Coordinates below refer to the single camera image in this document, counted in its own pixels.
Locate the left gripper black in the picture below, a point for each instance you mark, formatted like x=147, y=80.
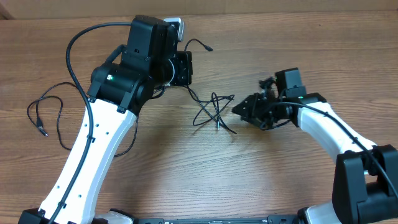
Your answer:
x=183, y=59

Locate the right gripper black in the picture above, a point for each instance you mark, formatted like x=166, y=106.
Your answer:
x=251, y=113

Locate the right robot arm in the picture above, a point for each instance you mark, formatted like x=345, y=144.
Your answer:
x=365, y=179

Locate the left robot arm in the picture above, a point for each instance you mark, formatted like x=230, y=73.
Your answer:
x=119, y=89

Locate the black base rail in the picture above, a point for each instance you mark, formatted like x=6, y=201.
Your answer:
x=214, y=221

